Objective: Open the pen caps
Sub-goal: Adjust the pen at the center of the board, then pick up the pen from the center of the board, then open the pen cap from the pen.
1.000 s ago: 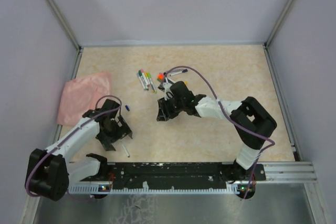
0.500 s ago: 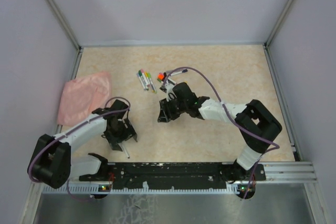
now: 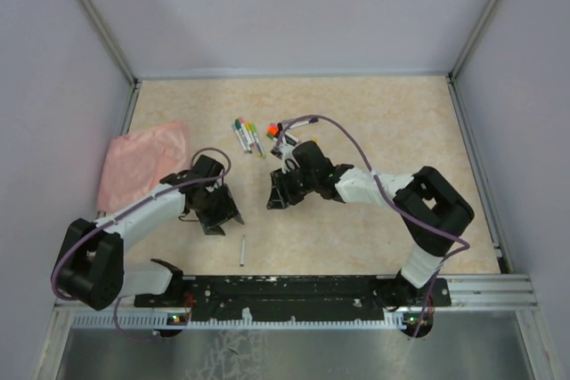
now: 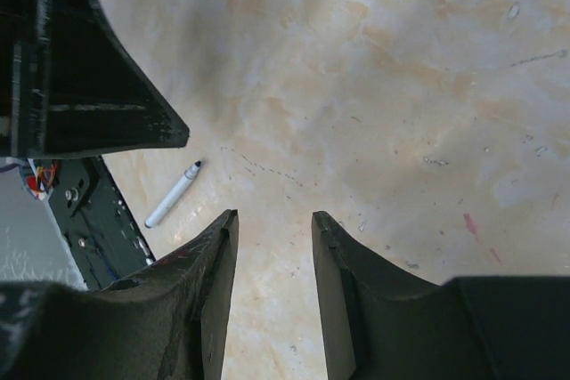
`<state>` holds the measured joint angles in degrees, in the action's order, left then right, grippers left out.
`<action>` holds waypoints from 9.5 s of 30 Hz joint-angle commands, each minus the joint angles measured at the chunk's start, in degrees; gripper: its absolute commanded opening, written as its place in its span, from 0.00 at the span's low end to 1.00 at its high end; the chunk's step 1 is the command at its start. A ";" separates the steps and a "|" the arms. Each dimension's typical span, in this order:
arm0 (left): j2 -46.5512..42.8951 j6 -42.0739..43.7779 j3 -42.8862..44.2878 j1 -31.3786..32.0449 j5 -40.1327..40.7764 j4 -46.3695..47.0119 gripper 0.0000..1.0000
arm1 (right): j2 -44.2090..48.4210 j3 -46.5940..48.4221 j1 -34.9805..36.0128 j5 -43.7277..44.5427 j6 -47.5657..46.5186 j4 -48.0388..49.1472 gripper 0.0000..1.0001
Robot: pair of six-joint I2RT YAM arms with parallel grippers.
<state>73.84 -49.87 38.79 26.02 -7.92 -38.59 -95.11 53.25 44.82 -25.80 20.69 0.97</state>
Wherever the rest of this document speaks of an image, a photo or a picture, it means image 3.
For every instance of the pink cloth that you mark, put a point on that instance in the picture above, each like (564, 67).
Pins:
(136, 162)

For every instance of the grey purple pen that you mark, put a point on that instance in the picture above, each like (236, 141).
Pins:
(297, 123)

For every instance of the orange highlighter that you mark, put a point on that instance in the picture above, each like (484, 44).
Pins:
(272, 132)

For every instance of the grey blue capped marker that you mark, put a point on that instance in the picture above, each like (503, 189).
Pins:
(241, 140)

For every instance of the aluminium frame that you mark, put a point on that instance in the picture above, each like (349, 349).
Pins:
(398, 85)

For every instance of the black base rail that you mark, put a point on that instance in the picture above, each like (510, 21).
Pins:
(301, 298)

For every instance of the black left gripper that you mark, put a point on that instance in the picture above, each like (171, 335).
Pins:
(211, 224)

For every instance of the pink capped marker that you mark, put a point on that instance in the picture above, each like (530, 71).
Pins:
(250, 137)

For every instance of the black capped white marker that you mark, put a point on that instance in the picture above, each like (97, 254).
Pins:
(280, 133)

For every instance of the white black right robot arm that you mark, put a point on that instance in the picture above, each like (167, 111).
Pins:
(434, 213)

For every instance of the light green capped marker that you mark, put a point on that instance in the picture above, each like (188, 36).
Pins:
(258, 139)

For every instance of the yellow capped marker in group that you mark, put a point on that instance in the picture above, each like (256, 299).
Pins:
(254, 139)

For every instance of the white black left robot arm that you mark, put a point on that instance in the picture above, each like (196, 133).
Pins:
(91, 266)

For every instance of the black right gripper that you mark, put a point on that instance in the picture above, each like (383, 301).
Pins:
(281, 195)

